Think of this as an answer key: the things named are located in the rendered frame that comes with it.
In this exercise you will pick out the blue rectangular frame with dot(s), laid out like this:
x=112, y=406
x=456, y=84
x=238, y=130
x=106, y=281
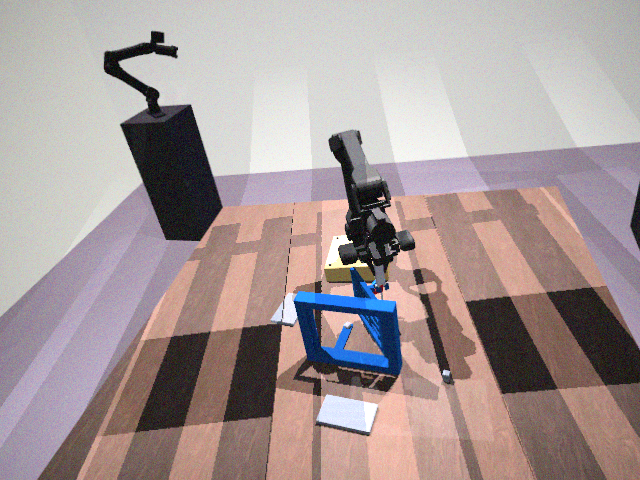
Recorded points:
x=379, y=317

